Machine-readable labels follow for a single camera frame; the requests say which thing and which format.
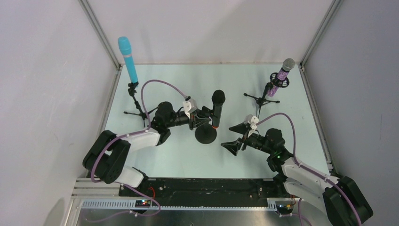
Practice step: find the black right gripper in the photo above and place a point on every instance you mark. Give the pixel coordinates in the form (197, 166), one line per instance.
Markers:
(244, 140)

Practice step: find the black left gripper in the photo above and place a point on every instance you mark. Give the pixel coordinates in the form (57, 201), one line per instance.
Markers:
(192, 120)

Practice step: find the black round-base mic stand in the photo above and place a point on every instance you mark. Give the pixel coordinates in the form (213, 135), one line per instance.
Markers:
(206, 134)

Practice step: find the black microphone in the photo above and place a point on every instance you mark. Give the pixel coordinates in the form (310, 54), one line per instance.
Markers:
(218, 99)

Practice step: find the black shock-mount tripod stand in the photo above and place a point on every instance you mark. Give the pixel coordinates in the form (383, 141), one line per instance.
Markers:
(262, 101)

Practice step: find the black tripod mic stand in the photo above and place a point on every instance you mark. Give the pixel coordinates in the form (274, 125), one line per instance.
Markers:
(132, 91)

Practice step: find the purple glitter microphone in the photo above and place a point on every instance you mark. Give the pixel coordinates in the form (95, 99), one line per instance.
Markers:
(280, 79)

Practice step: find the blue toy microphone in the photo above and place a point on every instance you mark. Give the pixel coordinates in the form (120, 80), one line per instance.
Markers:
(126, 51)

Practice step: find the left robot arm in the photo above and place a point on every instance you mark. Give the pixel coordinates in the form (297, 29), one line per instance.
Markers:
(107, 156)

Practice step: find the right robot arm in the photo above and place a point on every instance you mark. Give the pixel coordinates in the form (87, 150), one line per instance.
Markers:
(339, 198)

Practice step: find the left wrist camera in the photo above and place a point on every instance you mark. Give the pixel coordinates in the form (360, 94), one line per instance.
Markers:
(189, 106)

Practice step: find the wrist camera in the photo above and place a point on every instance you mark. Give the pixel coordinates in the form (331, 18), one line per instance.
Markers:
(189, 106)
(251, 124)

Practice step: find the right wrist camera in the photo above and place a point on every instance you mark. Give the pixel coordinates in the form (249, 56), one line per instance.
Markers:
(251, 124)

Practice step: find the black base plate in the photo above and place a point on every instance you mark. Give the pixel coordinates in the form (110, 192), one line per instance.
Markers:
(205, 192)

